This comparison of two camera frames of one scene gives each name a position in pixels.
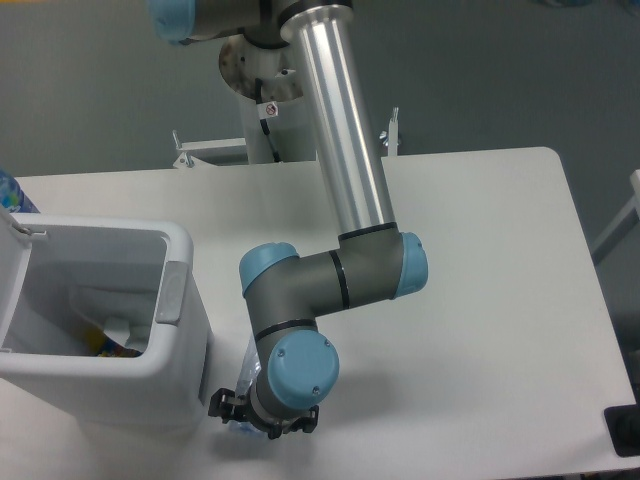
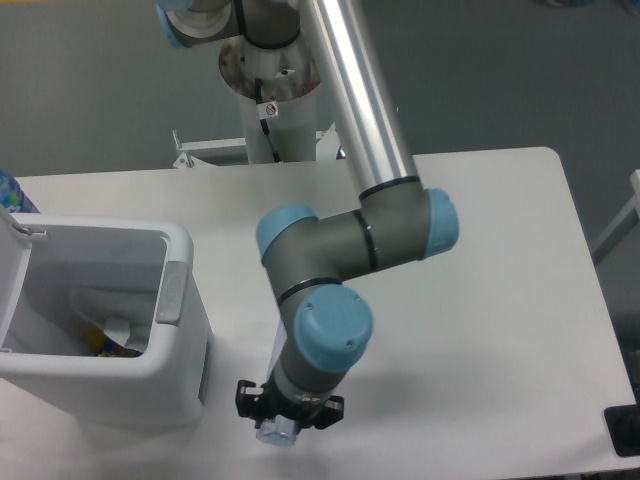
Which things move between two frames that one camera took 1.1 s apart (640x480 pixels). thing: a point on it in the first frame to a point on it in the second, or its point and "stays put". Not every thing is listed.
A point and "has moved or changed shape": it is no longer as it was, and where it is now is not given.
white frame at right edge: (623, 214) stays put
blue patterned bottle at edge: (12, 196) stays put
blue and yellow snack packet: (102, 345) stays put
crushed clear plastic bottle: (245, 383) has moved or changed shape
